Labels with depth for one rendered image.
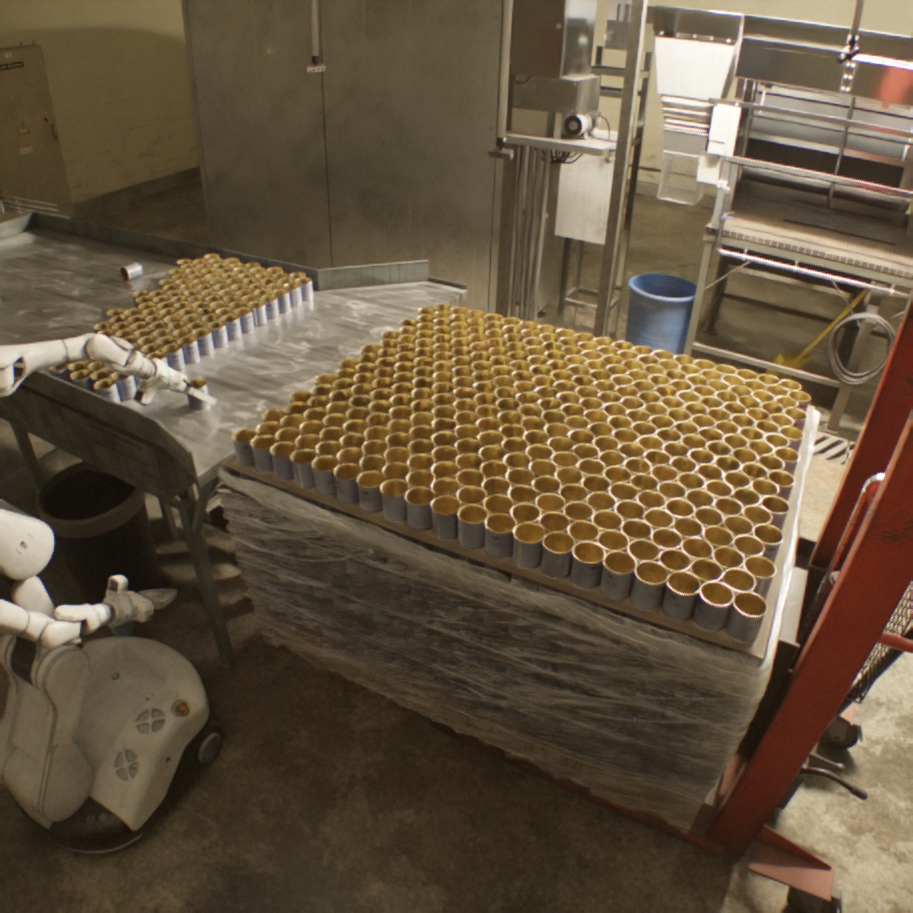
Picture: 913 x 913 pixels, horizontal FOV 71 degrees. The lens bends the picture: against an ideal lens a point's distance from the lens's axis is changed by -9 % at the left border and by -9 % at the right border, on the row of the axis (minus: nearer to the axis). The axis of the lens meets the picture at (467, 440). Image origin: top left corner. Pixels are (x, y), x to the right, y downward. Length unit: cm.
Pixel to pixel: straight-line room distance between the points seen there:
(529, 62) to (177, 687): 317
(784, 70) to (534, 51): 131
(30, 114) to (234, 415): 664
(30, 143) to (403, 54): 506
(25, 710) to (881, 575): 223
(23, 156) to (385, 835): 751
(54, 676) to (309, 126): 379
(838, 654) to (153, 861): 206
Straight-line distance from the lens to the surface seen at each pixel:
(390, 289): 306
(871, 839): 280
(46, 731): 226
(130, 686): 256
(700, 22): 422
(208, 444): 211
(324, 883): 240
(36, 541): 190
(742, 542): 165
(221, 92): 545
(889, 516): 149
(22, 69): 852
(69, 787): 237
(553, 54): 375
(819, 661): 176
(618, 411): 204
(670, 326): 458
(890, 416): 201
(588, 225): 441
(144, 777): 236
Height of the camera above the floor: 221
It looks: 34 degrees down
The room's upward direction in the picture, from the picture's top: 2 degrees clockwise
